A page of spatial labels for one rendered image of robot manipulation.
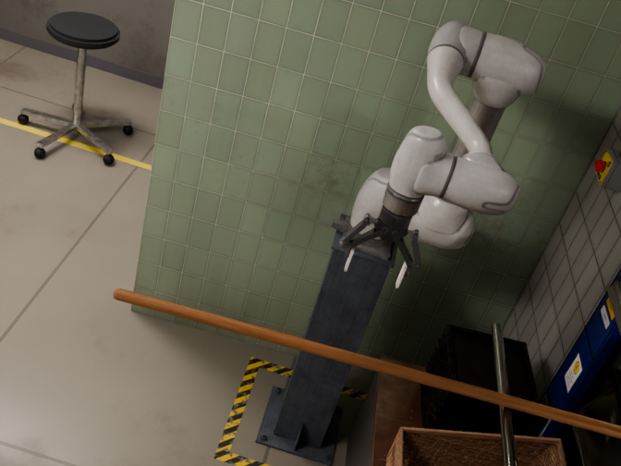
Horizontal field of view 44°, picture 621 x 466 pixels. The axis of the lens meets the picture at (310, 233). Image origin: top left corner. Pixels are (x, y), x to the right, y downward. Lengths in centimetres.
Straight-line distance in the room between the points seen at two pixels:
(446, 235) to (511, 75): 60
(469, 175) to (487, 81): 52
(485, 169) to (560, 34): 110
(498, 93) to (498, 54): 11
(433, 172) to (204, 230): 168
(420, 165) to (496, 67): 55
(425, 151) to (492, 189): 17
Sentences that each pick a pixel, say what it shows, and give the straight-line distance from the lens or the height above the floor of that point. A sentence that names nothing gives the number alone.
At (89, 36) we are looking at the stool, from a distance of 437.
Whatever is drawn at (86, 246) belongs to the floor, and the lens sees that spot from 398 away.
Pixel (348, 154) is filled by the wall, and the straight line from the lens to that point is 296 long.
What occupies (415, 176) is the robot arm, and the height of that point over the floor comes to 167.
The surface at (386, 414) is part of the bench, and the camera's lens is 270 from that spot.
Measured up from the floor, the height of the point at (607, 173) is 146.
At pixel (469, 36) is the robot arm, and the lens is 221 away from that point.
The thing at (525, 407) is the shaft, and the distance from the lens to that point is 202.
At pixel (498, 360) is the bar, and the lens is 215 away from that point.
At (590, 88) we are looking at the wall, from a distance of 289.
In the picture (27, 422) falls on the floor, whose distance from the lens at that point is 321.
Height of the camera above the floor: 249
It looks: 35 degrees down
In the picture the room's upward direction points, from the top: 17 degrees clockwise
